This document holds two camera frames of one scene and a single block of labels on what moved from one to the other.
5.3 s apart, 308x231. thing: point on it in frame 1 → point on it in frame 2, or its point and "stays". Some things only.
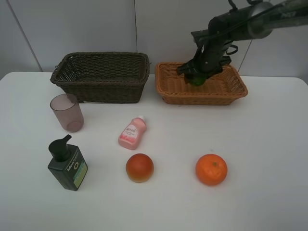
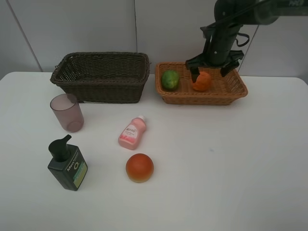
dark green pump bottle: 68,167 stays
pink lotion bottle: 129,137 stays
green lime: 198,81 → 170,79
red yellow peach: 139,167 stays
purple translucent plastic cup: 66,108 stays
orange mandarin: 211,169 → 203,82
